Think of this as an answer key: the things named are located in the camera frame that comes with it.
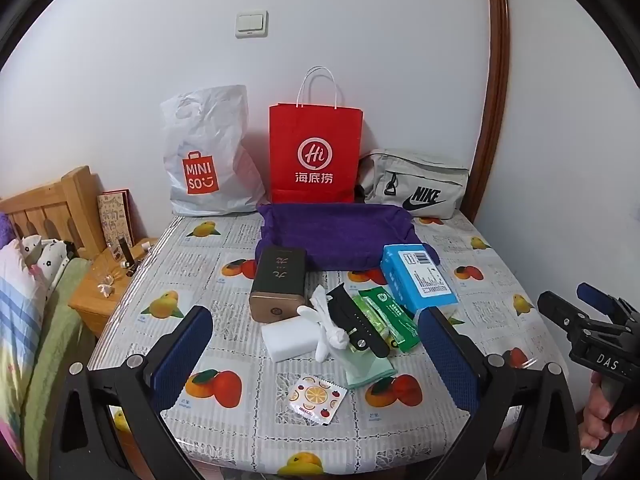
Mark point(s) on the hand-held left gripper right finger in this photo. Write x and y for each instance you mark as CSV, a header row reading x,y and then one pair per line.
x,y
445,360

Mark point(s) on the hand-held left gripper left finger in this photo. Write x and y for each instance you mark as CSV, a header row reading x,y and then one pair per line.
x,y
182,357

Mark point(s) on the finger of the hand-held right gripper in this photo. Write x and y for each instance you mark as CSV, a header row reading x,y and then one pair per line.
x,y
560,312
595,297

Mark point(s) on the dark green wipes packet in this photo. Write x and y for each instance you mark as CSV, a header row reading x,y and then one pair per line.
x,y
397,320

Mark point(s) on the white sponge block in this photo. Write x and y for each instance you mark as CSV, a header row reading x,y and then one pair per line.
x,y
287,342

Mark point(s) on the fruit print sachet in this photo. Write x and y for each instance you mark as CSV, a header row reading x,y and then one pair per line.
x,y
316,400

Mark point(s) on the purple towel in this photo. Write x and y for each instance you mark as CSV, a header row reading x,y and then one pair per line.
x,y
340,235

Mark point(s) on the person's right hand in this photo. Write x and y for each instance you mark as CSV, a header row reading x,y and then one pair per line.
x,y
595,420

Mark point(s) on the mint green cloth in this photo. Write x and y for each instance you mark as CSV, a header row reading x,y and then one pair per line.
x,y
367,372

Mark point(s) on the blue cardboard box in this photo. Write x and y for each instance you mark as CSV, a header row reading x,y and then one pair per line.
x,y
410,285

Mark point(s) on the fruit print tablecloth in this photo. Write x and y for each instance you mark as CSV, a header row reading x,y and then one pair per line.
x,y
235,440

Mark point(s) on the wooden nightstand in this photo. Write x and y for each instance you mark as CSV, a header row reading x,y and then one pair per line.
x,y
92,305

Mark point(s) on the small black device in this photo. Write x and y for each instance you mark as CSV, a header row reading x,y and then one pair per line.
x,y
125,257

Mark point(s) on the green bed sheet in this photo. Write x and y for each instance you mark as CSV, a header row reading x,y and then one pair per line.
x,y
60,340

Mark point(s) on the dark green gold box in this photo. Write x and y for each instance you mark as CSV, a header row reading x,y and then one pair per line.
x,y
280,275

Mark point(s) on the patterned book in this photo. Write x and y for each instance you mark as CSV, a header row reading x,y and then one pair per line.
x,y
116,220

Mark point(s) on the striped pastel blanket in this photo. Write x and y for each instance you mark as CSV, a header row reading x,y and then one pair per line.
x,y
20,320

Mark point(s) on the grey waist bag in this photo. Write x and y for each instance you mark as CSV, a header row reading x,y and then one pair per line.
x,y
425,175

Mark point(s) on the wooden bed headboard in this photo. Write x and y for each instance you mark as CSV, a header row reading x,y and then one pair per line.
x,y
60,205

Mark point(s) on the white plastic shopping bag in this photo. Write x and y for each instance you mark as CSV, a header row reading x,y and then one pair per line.
x,y
210,130

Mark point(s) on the red paper bag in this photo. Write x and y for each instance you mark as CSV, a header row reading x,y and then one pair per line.
x,y
315,125

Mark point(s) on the brown wooden door frame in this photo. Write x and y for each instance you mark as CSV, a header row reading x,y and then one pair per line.
x,y
495,85

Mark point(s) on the white light switch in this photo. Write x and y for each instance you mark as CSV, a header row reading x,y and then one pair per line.
x,y
251,24

